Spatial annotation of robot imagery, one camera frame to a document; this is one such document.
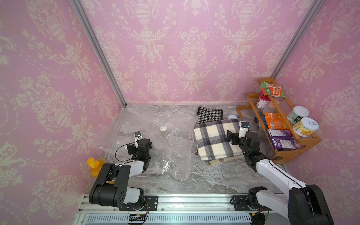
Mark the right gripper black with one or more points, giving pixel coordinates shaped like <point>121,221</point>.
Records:
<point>230,135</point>

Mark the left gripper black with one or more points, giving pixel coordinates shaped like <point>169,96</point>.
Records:
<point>131,148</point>

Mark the cream grey plaid scarf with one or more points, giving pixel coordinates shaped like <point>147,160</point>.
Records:
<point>212,141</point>

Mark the beige plaid scarf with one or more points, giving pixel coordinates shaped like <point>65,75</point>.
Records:
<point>222,160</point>

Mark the black white houndstooth scarf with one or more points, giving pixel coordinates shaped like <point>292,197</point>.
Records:
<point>209,115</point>

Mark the clear plastic vacuum bag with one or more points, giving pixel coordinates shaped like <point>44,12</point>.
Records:
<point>170,129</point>

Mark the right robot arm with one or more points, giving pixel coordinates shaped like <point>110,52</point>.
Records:
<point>299,203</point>

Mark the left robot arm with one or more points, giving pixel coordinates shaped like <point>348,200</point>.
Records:
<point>111,184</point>

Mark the yellow orange bottle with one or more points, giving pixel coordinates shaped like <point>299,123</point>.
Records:
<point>96,166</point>

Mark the purple snack packet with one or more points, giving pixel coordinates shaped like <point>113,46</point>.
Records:
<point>282,139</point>

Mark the wooden two-tier rack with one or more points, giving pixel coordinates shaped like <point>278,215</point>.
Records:
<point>284,107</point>

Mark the clear plastic bottle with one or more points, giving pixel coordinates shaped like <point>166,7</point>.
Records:
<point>270,108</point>

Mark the pink lid white jar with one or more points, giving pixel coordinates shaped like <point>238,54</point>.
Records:
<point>263,101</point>

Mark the green orange snack packet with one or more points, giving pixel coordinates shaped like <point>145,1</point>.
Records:
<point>274,90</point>

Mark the green white can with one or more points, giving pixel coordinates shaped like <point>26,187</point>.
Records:
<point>297,113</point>

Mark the yellow white can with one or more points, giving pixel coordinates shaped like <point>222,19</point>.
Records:
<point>305,127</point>

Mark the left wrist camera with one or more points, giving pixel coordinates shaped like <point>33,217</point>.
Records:
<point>137,137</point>

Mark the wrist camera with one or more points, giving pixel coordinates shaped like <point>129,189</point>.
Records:
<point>243,128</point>
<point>137,137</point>

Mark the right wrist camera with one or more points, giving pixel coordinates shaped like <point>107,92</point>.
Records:
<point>243,128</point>

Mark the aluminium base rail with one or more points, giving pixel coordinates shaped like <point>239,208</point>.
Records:
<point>175,209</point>

